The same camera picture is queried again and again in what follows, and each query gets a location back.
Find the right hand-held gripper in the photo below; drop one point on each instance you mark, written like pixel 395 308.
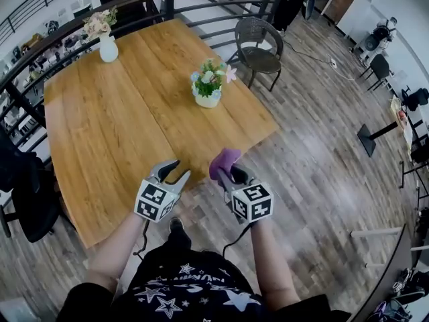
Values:
pixel 253 201

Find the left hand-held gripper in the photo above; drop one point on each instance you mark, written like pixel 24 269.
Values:
pixel 152 200

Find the purple cloth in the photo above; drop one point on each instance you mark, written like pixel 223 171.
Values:
pixel 224 161

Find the small white flower pot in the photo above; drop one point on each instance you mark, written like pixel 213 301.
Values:
pixel 207 89

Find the person's left forearm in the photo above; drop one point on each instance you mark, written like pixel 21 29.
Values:
pixel 117 250

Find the person's right forearm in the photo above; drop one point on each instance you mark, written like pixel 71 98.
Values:
pixel 271 267

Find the person's left shoe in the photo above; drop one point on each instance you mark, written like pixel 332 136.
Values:
pixel 176 225

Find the person's black trousers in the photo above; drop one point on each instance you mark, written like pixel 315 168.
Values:
pixel 177 243

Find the person's black star-print shirt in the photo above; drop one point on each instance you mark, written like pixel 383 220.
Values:
pixel 194 290

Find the brown wicker chair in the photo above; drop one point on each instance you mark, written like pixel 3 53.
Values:
pixel 261 59

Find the black mesh office chair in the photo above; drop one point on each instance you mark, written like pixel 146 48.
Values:
pixel 33 206

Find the white vase with pink flowers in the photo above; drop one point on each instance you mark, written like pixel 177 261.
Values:
pixel 108 50

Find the white power strip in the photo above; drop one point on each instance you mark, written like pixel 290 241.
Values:
pixel 333 62

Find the black four-legged chair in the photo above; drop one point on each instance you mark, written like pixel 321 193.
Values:
pixel 378 67

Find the black high-back office chair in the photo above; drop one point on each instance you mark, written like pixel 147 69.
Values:
pixel 417 99

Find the wooden table with black pedestal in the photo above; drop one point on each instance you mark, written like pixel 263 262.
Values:
pixel 367 139

